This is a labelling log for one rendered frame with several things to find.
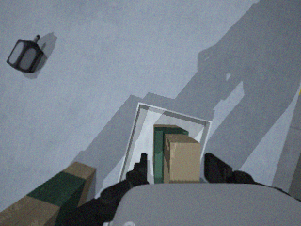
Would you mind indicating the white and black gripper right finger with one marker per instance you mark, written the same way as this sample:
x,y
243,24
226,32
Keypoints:
x,y
217,171

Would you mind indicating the light grey shallow tray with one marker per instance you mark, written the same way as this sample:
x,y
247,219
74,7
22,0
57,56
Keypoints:
x,y
141,137

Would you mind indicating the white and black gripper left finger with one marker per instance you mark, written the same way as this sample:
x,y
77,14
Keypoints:
x,y
98,211

